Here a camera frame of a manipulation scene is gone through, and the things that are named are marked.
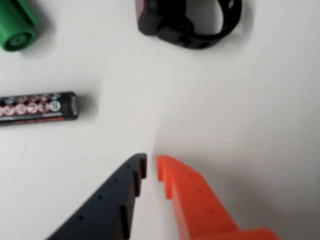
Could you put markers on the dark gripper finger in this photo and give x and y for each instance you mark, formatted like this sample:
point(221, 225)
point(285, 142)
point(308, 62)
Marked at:
point(105, 212)

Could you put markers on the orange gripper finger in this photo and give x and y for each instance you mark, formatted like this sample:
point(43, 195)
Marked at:
point(200, 210)

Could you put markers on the green black marker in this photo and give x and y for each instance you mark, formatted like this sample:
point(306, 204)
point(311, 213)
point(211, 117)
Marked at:
point(15, 27)

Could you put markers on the black AAA battery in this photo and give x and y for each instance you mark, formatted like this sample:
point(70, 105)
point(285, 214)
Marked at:
point(37, 107)

